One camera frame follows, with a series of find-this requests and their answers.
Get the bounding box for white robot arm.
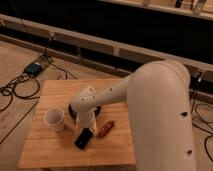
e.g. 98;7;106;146
70;60;197;171

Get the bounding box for black eraser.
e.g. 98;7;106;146
75;128;93;150

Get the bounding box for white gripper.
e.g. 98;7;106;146
76;110;97;134

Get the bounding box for dark round bowl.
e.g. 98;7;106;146
68;104;101;119

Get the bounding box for black cables at right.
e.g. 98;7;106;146
189;71;213;163

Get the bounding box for white ceramic cup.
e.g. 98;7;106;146
44;108;65;132

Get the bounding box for red brown pocket knife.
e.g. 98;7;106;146
97;121;115;138

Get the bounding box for wooden shelf rail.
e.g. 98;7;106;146
0;14;213;82

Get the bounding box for black power adapter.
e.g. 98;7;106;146
24;63;42;76

